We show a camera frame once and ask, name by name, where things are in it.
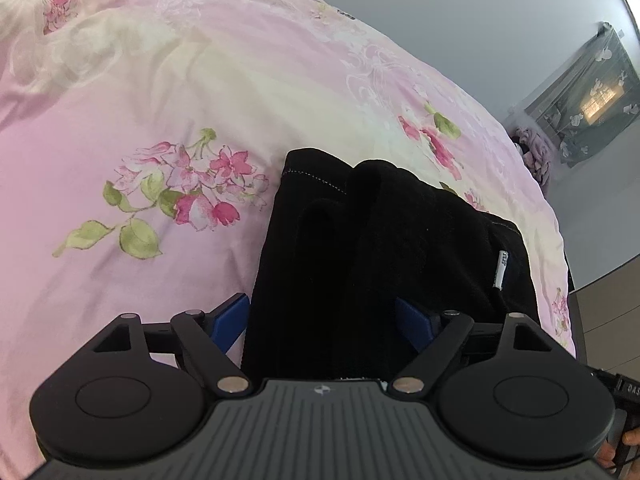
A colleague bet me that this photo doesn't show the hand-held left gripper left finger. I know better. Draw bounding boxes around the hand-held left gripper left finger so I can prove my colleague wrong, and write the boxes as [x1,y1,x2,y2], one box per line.
[90,293,251,395]

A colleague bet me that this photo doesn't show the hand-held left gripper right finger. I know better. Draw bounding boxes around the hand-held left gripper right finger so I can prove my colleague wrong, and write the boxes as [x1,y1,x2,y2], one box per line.
[392,297,563,395]

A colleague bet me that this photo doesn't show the black pants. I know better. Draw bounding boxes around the black pants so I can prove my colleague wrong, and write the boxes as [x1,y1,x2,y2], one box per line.
[241,147,541,383]

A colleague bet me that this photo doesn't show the person's right hand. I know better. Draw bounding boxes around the person's right hand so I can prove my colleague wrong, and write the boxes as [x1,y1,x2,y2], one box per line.
[596,427,640,470]

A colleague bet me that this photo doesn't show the purple cloth pile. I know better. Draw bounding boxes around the purple cloth pile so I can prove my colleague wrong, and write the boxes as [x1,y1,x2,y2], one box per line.
[510,127,556,196]

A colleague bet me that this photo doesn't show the pink floral blanket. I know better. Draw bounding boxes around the pink floral blanket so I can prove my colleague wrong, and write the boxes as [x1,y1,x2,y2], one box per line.
[0,0,576,480]

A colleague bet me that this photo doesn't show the grey printed curtain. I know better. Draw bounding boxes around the grey printed curtain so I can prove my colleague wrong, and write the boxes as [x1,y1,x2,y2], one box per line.
[522,22,640,168]

